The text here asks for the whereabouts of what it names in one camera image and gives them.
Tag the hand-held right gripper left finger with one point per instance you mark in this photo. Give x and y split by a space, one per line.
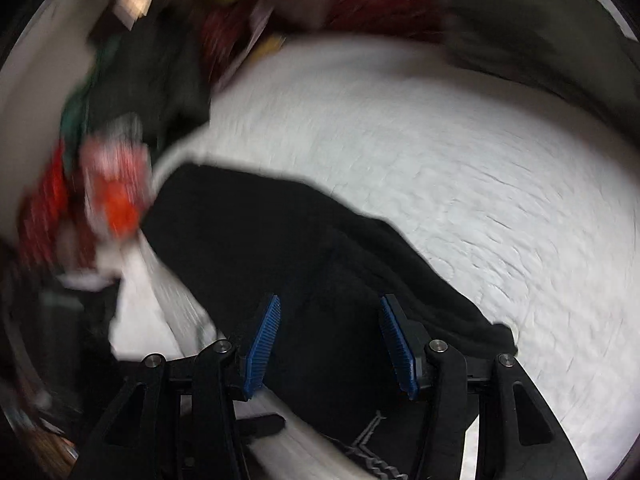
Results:
262 345

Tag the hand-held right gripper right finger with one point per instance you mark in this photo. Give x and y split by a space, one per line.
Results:
397 345

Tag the black pants with yellow patch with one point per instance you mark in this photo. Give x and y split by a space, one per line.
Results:
280 240

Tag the white quilted mattress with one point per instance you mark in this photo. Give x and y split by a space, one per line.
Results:
450 160

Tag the plastic bag with orange cloth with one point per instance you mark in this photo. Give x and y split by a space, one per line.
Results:
115 180

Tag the dark green jacket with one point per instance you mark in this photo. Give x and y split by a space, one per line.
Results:
155 80

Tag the small yellow item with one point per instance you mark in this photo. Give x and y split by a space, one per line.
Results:
272 45

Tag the green cloth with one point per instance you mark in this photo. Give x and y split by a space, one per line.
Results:
75 110

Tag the red patterned blanket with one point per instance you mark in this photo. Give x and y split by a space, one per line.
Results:
380 0

